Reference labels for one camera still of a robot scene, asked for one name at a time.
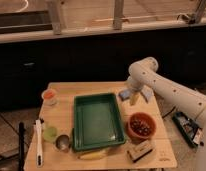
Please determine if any blue sponge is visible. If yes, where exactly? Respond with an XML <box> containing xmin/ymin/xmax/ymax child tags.
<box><xmin>118</xmin><ymin>89</ymin><xmax>131</xmax><ymax>101</ymax></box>

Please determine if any green plastic tray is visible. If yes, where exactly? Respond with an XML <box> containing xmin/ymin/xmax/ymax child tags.
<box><xmin>73</xmin><ymin>93</ymin><xmax>126</xmax><ymax>152</ymax></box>

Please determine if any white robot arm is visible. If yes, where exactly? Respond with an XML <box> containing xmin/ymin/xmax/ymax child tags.
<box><xmin>127</xmin><ymin>57</ymin><xmax>206</xmax><ymax>171</ymax></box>

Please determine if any orange bowl with beads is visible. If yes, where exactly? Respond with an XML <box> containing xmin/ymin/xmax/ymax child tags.
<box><xmin>127</xmin><ymin>112</ymin><xmax>157</xmax><ymax>140</ymax></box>

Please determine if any wooden block eraser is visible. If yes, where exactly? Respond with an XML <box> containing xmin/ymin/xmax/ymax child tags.
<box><xmin>127</xmin><ymin>140</ymin><xmax>153</xmax><ymax>163</ymax></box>

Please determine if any green bin with items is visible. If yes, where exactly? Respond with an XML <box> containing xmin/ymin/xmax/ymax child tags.
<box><xmin>172</xmin><ymin>112</ymin><xmax>202</xmax><ymax>148</ymax></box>

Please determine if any yellow banana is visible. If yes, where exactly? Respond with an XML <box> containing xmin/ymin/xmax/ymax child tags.
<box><xmin>80</xmin><ymin>150</ymin><xmax>106</xmax><ymax>160</ymax></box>

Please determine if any jar with orange lid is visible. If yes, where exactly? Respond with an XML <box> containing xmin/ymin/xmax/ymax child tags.
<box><xmin>41</xmin><ymin>89</ymin><xmax>57</xmax><ymax>106</ymax></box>

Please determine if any small metal cup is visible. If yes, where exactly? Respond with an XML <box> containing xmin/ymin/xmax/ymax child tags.
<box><xmin>55</xmin><ymin>135</ymin><xmax>70</xmax><ymax>152</ymax></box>

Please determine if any light green cup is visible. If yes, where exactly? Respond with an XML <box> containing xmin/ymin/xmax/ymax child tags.
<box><xmin>43</xmin><ymin>126</ymin><xmax>57</xmax><ymax>143</ymax></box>

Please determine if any black pole stand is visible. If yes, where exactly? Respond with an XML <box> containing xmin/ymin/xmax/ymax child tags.
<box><xmin>18</xmin><ymin>122</ymin><xmax>24</xmax><ymax>171</ymax></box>

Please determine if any white long-handled brush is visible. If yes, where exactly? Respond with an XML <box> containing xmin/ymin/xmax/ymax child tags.
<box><xmin>36</xmin><ymin>119</ymin><xmax>43</xmax><ymax>167</ymax></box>

